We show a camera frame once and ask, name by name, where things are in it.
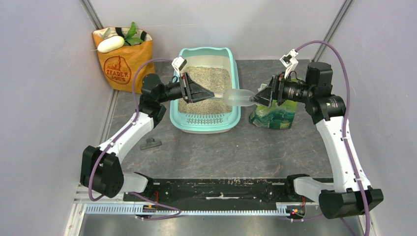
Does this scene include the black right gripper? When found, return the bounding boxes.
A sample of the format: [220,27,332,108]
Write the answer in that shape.
[250,71,314,107]

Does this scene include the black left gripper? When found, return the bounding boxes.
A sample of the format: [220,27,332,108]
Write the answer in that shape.
[157,71,214,103]

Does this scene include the green litter bag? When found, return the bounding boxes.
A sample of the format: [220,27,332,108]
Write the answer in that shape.
[249,96,297,130]

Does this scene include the teal plastic litter box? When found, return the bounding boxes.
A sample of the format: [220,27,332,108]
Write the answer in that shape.
[170,47,241,134]

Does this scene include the black bag clip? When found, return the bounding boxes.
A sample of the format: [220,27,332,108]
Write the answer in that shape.
[140,138,162,150]

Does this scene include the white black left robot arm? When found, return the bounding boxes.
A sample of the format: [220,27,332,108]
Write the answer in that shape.
[80,73,215,201]

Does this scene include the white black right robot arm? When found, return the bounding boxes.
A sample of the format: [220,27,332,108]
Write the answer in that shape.
[250,62,384,219]

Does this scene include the beige cat litter pellets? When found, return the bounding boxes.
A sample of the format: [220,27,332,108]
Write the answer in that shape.
[178,66,232,115]

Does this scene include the orange Trader Joe's paper bag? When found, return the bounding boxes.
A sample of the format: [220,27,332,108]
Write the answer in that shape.
[92,26,155,94]

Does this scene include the green leafy vegetable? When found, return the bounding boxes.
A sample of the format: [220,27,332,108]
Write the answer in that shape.
[124,22,144,46]

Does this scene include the white daikon radish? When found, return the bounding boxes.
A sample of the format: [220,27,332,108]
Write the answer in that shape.
[97,36,125,53]

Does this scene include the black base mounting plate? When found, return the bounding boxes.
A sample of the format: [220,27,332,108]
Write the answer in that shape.
[142,178,312,211]

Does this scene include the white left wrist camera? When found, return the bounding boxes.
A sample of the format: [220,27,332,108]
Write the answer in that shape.
[171,56,187,74]

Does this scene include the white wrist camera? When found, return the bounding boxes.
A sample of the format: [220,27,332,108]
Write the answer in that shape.
[171,56,187,74]
[279,49,298,79]

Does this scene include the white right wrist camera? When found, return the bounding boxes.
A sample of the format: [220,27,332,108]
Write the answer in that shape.
[279,49,298,79]

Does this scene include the aluminium rail frame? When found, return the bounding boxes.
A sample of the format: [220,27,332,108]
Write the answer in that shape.
[63,182,379,236]

